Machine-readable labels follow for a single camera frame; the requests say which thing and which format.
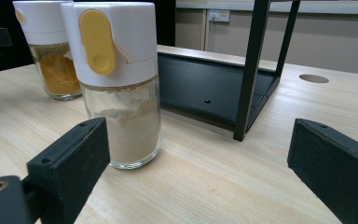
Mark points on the white wall trunking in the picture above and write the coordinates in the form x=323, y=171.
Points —
x=323, y=6

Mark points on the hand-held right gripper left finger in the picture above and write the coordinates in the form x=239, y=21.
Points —
x=71, y=161

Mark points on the white wall socket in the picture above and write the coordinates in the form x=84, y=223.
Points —
x=219, y=15

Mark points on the spice jar with pale powder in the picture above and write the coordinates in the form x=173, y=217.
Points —
x=127, y=40

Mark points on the spice jar with orange powder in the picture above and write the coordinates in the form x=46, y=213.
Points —
x=59, y=71

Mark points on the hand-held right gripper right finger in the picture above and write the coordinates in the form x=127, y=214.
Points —
x=338, y=168

